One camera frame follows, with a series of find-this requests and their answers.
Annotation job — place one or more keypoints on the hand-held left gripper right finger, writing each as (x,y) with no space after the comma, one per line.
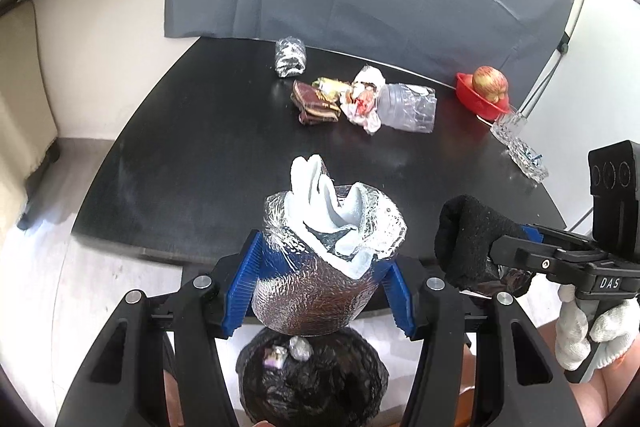
(400,302)

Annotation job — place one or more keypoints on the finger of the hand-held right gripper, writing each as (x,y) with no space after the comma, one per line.
(545,233)
(530,254)

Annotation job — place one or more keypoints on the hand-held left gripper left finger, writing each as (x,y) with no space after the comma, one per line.
(245,279)

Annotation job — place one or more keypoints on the silver insulated foil pouch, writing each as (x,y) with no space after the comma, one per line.
(300,292)

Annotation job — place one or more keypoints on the black knit cloth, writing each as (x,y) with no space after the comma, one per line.
(467,237)

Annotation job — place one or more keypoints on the white tissue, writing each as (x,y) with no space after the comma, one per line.
(320,202)

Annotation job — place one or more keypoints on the black trash bag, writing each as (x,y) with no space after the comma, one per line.
(325,389)

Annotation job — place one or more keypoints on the brown snack wrapper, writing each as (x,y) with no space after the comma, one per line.
(312,107)

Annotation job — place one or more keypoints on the white red wrapper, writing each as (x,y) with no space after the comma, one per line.
(362,104)

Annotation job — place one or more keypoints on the gold candy wrapper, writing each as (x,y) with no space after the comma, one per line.
(330,87)

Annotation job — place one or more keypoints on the aluminium foil lump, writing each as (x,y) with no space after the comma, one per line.
(290,57)

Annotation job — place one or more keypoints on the person's right hand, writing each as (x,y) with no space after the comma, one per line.
(575,332)

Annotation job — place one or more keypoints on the clear glass ashtray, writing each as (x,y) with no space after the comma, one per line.
(527,159)

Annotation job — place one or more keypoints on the small purple wrapper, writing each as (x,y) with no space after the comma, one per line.
(274,358)

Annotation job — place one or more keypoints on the small crumpled foil scrap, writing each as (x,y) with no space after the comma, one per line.
(300,349)

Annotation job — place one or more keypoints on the clear cut glass cup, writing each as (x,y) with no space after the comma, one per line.
(510,129)

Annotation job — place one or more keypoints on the person's leg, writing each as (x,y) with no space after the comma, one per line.
(592,399)

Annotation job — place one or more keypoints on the red plastic bowl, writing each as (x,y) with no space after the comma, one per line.
(482,104)

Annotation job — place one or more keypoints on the red yellow apple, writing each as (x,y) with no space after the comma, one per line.
(490,83)

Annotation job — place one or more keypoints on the white panel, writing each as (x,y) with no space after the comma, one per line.
(600,72)

